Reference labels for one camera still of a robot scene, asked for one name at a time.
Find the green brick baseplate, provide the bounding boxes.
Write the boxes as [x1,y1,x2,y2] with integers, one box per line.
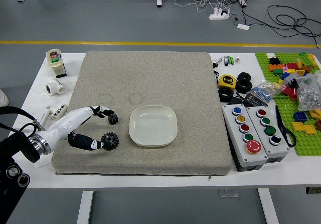
[254,52,321,157]

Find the metal table bracket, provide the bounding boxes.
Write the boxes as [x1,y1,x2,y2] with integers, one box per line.
[218,188,239,197]

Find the white square plate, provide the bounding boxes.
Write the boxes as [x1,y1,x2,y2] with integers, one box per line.
[129,105,178,148]

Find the black floor cable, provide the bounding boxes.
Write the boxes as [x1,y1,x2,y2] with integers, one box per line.
[267,5,321,46]

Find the black flat plastic piece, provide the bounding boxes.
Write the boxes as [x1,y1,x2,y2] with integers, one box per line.
[229,95,245,106]

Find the clear bag of blue parts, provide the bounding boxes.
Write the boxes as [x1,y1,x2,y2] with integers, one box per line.
[247,80,285,101]

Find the beige switch box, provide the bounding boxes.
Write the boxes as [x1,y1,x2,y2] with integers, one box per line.
[46,49,67,79]

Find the white table leg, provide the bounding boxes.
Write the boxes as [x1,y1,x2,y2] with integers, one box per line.
[76,190,94,224]
[258,188,279,224]

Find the small white plastic pin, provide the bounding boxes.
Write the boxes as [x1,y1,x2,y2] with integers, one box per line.
[39,105,53,125]

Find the clear bag of silver nuts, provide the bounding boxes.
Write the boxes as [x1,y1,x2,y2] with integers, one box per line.
[296,70,321,111]

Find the white power strip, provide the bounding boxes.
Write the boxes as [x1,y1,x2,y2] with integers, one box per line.
[209,8,230,21]

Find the yellow tape measure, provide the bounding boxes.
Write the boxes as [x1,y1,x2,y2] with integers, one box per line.
[217,74,237,89]

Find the big black gear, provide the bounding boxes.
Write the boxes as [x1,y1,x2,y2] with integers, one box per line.
[100,132,120,151]

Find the black display module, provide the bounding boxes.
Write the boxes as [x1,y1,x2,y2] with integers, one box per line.
[243,93,268,107]

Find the black scissors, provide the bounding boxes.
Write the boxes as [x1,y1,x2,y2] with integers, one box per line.
[275,105,297,148]

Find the white shoe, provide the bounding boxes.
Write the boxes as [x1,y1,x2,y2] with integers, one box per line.
[0,88,10,104]

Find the white tube with writing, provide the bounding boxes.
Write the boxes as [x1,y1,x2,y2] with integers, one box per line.
[51,102,70,121]

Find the grey four-button control box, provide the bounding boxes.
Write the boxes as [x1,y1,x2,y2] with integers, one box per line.
[245,105,290,164]

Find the grey-brown cushion mat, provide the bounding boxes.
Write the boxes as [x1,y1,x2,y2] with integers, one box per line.
[51,50,233,176]

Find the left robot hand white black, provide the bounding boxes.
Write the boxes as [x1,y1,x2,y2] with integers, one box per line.
[40,105,116,152]

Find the white pipe tee fitting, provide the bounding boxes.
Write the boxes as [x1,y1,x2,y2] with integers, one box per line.
[45,77,66,96]

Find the blue toy brick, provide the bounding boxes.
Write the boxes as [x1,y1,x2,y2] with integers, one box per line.
[293,111,308,122]

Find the black rubber tyre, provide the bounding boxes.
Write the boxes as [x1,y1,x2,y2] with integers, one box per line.
[236,79,253,93]
[237,72,252,82]
[218,87,235,102]

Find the grey five-button control box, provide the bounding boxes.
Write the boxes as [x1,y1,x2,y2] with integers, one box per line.
[221,104,268,172]

